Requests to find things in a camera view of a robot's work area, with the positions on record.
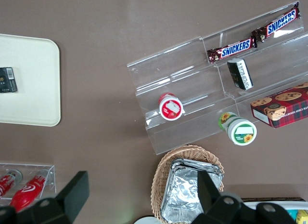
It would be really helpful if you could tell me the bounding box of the clear acrylic stepped stand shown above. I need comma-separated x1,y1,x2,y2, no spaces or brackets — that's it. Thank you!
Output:
127,1,308,155

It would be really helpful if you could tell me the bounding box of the cream plastic tray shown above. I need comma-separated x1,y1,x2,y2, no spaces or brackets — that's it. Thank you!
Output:
0,33,61,127

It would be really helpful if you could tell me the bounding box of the yellow snack packet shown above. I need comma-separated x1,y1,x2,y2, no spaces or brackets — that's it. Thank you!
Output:
297,209,308,224

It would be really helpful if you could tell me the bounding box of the aluminium foil container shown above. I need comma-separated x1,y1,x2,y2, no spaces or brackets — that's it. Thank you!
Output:
170,158,225,184
160,167,224,221

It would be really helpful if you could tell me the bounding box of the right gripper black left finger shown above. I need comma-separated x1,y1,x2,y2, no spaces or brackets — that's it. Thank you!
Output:
16,171,90,224

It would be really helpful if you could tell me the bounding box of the green lid sunflower cup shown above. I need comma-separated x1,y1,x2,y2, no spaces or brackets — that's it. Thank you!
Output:
218,111,257,146

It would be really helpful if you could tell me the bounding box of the white rectangular snack tray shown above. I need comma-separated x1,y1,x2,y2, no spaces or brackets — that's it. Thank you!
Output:
240,197,308,224

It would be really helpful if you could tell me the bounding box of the red tartan cookie box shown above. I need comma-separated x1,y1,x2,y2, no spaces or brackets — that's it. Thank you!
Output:
250,81,308,130

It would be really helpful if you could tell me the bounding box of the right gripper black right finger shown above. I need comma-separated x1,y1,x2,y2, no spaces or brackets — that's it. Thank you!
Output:
192,171,244,224

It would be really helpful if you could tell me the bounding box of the red lid yogurt cup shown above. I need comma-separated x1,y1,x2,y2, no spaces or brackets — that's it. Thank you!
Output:
157,93,186,121

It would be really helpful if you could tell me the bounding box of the clear acrylic bottle rack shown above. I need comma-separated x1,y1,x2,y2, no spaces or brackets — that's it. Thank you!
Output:
0,162,57,207

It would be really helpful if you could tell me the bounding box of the brown Snickers bar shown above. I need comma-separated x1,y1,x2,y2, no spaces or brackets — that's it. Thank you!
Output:
251,1,301,43
206,37,258,65

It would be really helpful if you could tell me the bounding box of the red cola bottle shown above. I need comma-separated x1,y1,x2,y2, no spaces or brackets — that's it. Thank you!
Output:
9,170,52,211
0,170,24,200

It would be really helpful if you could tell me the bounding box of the small black white-labelled box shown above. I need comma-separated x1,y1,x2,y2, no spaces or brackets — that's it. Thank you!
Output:
227,58,254,91

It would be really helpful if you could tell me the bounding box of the black chocolate box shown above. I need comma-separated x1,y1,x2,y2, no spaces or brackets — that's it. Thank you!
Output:
0,66,18,94

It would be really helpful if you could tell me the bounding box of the oval wicker basket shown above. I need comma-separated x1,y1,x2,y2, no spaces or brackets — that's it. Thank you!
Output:
150,144,226,222

